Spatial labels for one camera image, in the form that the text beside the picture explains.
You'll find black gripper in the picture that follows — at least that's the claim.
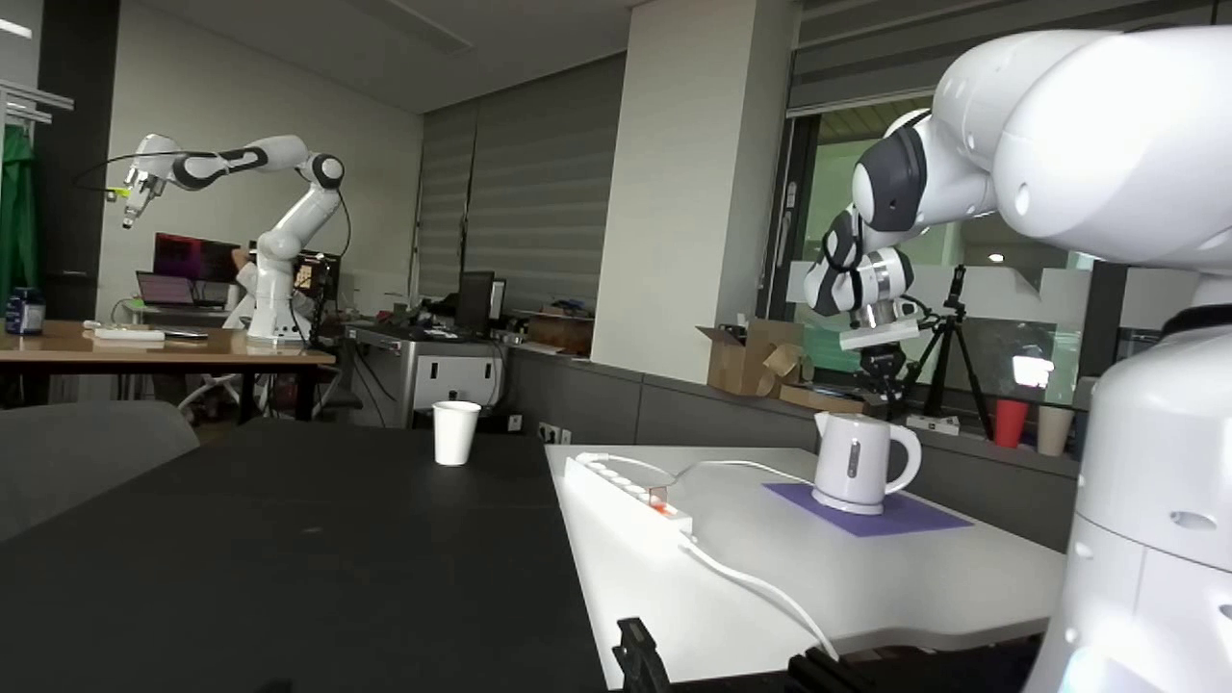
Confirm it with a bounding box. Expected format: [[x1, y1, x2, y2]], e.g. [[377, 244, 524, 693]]
[[855, 342, 917, 423]]

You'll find white electric kettle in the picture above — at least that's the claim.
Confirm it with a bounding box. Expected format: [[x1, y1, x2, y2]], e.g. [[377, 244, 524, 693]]
[[807, 409, 927, 518]]

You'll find purple mat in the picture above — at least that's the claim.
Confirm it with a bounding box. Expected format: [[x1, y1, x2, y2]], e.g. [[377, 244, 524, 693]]
[[762, 475, 972, 540]]

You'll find red cup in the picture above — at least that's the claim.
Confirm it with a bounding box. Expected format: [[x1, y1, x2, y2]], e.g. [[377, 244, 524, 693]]
[[989, 395, 1033, 455]]

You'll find open cardboard box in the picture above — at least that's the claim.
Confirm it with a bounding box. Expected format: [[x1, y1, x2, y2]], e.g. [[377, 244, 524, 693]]
[[695, 319, 825, 415]]

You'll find beige paper cup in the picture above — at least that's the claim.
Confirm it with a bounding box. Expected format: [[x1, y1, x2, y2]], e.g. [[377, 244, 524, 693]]
[[1033, 405, 1075, 460]]

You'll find brown box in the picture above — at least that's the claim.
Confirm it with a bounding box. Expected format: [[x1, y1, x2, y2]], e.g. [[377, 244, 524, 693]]
[[517, 309, 596, 360]]

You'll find black table clamp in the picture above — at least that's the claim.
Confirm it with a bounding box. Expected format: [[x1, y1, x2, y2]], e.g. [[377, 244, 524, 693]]
[[610, 612, 675, 693]]

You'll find grey window blind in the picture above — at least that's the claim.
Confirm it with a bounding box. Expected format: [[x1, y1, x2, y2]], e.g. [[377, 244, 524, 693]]
[[415, 55, 628, 319]]

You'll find black desktop computer case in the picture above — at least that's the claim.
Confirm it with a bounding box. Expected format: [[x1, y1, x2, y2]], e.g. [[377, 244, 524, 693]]
[[454, 266, 510, 337]]

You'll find white paper cup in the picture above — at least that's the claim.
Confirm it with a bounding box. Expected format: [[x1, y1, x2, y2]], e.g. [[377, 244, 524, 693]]
[[426, 395, 486, 470]]

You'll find grey metal cabinet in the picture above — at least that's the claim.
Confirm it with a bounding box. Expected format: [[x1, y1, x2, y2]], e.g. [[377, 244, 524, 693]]
[[356, 327, 510, 428]]

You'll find seated person in white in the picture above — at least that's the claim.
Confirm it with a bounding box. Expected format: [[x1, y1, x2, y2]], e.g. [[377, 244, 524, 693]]
[[218, 241, 266, 332]]

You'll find dark computer monitor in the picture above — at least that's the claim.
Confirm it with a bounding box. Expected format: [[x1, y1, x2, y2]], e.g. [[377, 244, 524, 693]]
[[150, 227, 245, 297]]

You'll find wooden desk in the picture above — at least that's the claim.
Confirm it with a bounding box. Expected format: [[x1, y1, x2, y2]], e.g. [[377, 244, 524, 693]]
[[0, 319, 340, 418]]

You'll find black camera tripod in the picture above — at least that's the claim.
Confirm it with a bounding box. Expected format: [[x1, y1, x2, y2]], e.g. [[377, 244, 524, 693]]
[[898, 262, 998, 440]]

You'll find thin white kettle cable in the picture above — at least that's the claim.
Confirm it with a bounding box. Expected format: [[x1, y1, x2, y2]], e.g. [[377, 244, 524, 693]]
[[569, 449, 825, 501]]

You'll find thick white power strip cable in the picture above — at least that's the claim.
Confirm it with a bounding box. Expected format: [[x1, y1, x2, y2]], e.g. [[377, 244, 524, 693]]
[[676, 532, 843, 665]]

